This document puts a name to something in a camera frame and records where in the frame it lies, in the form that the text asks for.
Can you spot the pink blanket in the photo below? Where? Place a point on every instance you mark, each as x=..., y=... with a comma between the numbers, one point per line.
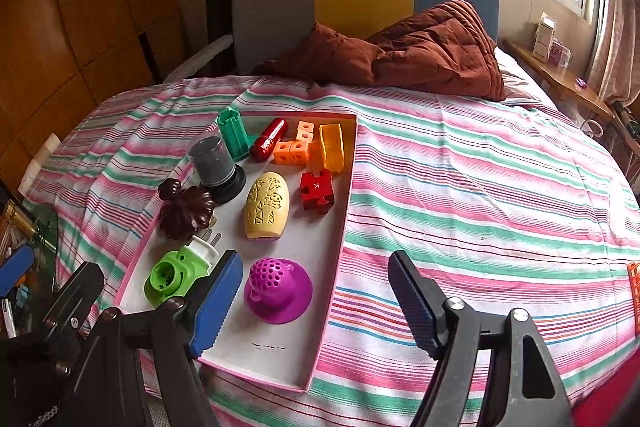
x=610, y=409

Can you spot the wooden wardrobe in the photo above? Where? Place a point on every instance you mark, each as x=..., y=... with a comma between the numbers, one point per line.
x=90, y=7

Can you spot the beige curtain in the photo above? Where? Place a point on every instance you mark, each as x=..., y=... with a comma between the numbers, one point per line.
x=617, y=32

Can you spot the green flanged plastic spool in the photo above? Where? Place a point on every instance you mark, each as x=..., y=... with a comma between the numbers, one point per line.
x=232, y=132

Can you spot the orange plastic rack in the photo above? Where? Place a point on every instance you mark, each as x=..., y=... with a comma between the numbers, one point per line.
x=635, y=297

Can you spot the black grey filter cup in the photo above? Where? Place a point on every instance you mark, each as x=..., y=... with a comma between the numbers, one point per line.
x=212, y=164

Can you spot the red metallic cylinder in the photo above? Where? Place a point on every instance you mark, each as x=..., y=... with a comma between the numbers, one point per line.
x=267, y=141

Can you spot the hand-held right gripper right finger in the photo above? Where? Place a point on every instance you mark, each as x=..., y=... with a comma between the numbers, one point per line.
x=412, y=302

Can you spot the cream perforated oval shell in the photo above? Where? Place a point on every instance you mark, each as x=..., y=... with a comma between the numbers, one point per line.
x=266, y=207

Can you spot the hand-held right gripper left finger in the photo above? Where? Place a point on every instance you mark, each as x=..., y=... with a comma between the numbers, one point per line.
x=217, y=302

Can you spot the white pillow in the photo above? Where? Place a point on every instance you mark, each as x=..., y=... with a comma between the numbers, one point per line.
x=520, y=82

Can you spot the wooden side table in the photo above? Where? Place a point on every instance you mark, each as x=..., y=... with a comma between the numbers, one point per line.
x=560, y=79

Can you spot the green white plug device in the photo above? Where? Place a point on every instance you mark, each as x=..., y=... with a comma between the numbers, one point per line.
x=170, y=277

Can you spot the brown pumpkin shaped mold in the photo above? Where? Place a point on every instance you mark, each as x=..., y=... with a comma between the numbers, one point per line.
x=187, y=212

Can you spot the magenta perforated cap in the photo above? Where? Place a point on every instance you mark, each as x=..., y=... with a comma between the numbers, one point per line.
x=277, y=289

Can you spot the white tray with pink rim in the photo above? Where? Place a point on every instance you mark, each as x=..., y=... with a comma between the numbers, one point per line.
x=300, y=252

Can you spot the white box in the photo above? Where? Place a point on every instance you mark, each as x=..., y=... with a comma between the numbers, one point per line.
x=544, y=37

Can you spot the striped bedspread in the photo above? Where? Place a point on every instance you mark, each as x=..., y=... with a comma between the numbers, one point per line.
x=475, y=187

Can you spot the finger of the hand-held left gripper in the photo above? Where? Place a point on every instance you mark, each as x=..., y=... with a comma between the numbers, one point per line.
x=75, y=302
x=15, y=269

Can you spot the brown quilt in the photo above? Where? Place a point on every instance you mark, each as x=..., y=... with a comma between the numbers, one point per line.
x=425, y=52

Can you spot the red puzzle piece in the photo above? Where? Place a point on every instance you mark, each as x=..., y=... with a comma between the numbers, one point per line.
x=316, y=191

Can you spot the orange yellow plastic case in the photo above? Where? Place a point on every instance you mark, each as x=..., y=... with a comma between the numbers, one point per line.
x=331, y=147

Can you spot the purple box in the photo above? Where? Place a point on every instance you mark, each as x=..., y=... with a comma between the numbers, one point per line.
x=560, y=54

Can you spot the orange linked cube blocks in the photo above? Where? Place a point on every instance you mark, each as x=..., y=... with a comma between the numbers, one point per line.
x=295, y=152

